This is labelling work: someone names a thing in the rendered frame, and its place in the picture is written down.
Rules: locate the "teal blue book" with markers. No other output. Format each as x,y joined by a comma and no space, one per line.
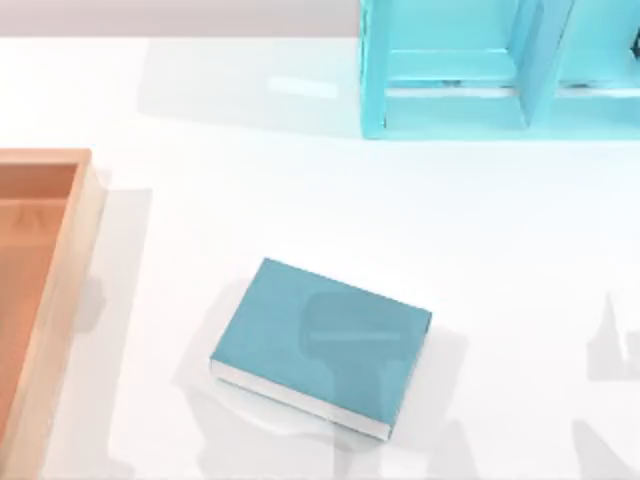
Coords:
280,325

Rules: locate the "light blue rack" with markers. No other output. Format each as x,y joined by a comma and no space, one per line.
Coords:
450,115

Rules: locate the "shallow salmon-coloured box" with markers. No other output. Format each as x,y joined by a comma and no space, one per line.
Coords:
30,250

